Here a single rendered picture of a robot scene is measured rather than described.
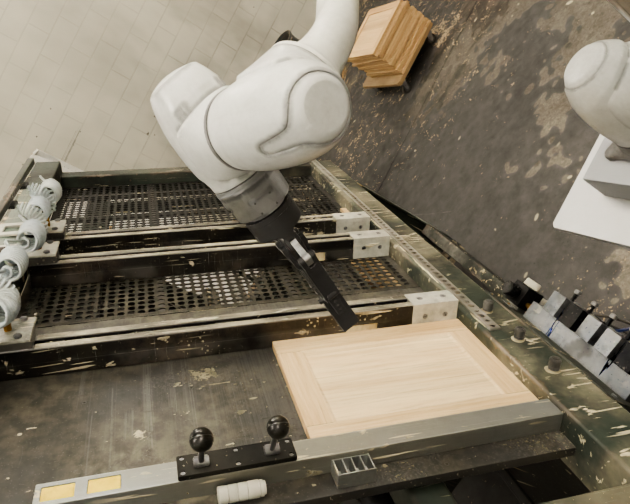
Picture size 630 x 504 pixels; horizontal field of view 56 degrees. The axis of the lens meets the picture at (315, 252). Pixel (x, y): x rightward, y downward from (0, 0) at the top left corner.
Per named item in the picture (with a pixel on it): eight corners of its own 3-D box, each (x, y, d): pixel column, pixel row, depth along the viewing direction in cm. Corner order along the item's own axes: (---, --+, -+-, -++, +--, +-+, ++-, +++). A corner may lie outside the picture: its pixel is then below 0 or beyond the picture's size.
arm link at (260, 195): (220, 200, 76) (247, 235, 79) (277, 158, 77) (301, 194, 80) (209, 188, 84) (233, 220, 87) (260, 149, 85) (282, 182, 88)
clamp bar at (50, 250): (391, 258, 193) (396, 186, 184) (-14, 295, 163) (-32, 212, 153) (380, 246, 202) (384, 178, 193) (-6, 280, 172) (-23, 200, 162)
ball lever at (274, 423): (283, 461, 103) (293, 432, 93) (262, 465, 102) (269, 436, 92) (279, 440, 105) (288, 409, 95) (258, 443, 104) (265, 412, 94)
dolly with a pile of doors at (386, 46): (446, 29, 427) (403, -5, 410) (411, 95, 428) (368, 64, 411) (403, 38, 482) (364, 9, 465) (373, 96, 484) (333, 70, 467)
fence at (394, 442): (560, 430, 117) (563, 413, 115) (35, 527, 93) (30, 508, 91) (544, 414, 121) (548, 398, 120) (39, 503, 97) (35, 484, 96)
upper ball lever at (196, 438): (213, 473, 100) (215, 445, 89) (190, 477, 99) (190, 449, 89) (211, 451, 102) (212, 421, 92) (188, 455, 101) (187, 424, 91)
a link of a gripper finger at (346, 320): (335, 286, 90) (337, 288, 90) (358, 318, 93) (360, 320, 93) (319, 298, 90) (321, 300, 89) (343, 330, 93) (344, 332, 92)
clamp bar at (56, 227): (371, 237, 209) (375, 171, 200) (0, 268, 179) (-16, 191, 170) (361, 227, 218) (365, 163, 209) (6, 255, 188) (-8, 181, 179)
